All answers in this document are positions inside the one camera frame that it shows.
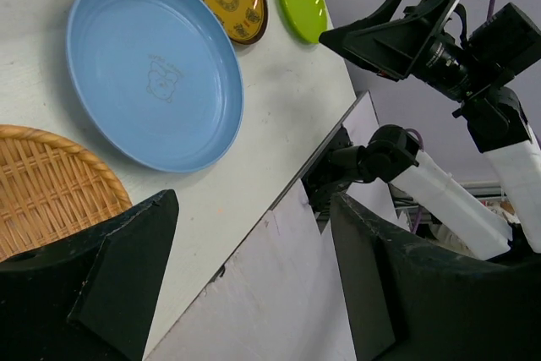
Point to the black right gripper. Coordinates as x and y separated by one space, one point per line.
497 51

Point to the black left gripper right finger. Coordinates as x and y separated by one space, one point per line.
409 299

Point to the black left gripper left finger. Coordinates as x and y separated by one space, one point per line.
93 295

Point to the woven wicker plate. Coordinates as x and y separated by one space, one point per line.
52 188

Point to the blue plastic plate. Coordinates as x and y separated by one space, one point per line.
159 79

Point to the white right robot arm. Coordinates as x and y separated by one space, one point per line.
501 145

